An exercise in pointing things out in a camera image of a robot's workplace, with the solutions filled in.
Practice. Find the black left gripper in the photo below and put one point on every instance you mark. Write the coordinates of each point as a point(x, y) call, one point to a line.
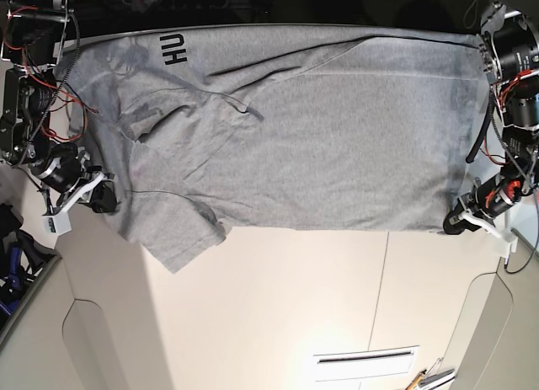
point(478, 208)

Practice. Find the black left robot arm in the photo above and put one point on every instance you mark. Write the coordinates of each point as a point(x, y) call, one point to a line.
point(509, 48)

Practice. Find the yellow handled tool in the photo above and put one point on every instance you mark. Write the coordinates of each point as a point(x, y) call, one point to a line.
point(416, 380)

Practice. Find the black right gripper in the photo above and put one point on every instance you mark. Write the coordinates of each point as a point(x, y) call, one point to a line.
point(69, 177)

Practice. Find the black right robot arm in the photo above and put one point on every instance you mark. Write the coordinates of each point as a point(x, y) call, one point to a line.
point(41, 39)

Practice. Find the blue and black equipment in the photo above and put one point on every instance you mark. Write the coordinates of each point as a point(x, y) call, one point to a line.
point(22, 259)

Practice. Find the grey T-shirt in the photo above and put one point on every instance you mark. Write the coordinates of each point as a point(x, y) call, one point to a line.
point(292, 126)

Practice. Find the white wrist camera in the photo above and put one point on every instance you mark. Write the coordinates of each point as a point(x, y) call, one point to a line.
point(506, 248)
point(58, 224)

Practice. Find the grey metal tool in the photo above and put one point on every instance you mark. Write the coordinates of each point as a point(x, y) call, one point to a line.
point(434, 381)

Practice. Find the white vent panel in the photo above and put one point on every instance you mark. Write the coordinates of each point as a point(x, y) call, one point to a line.
point(364, 365)

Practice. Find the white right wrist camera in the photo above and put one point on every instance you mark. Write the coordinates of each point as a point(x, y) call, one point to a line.
point(58, 224)

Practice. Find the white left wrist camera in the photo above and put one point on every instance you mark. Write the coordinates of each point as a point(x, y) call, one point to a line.
point(506, 248)

